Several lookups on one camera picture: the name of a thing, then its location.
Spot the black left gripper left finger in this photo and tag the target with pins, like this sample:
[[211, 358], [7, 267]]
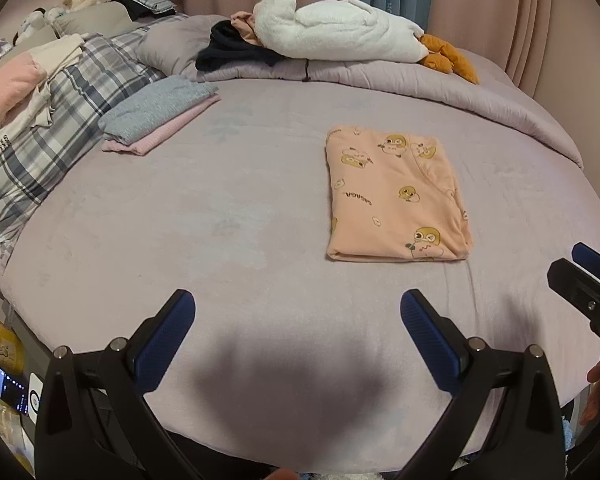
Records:
[[70, 439]]

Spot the black garment on quilt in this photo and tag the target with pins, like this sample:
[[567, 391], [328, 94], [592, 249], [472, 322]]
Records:
[[226, 46]]

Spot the dark plaid folded cloth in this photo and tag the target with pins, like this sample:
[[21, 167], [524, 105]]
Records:
[[144, 8]]

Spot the bedside device with display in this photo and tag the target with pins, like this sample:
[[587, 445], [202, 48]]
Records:
[[21, 393]]

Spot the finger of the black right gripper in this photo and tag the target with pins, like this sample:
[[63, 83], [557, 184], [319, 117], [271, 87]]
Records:
[[576, 286], [587, 257]]

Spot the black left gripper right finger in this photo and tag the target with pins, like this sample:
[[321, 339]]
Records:
[[525, 440]]

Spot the lilac folded quilt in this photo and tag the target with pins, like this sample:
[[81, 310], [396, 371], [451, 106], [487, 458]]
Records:
[[494, 98]]

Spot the white goose plush toy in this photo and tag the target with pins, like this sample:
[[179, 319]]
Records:
[[353, 31]]

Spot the lilac bed sheet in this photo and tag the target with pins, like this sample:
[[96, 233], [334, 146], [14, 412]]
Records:
[[294, 359]]

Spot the pink folded garment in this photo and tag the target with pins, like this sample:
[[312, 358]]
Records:
[[161, 134]]

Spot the beige pillow at headboard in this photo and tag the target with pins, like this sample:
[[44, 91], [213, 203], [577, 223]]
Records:
[[108, 19]]

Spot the grey lilac pillow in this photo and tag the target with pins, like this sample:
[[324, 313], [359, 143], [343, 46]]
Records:
[[172, 47]]

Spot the yellow snack package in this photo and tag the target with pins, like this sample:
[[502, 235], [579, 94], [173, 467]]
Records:
[[11, 351]]

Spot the grey folded garment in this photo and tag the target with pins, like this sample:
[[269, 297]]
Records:
[[153, 106]]

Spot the orange cartoon print baby garment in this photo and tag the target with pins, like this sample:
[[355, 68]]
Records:
[[395, 197]]

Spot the person's right hand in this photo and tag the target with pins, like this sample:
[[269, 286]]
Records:
[[592, 404]]

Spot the pink and cream sweatshirt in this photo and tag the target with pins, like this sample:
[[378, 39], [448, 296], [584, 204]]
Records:
[[25, 86]]

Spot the small plush toys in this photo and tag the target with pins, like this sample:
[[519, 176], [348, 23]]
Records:
[[39, 18]]

